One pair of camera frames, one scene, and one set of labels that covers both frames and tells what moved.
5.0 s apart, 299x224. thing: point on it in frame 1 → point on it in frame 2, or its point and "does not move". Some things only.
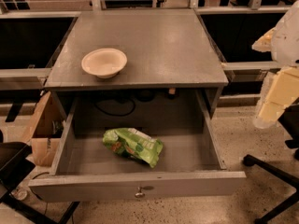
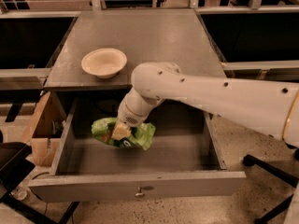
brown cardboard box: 45,131 does not move
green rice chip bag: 134,144 → 142,134
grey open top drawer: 190,164 does not move
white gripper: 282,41 → 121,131
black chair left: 14,166 does not move
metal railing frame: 254,7 does not move
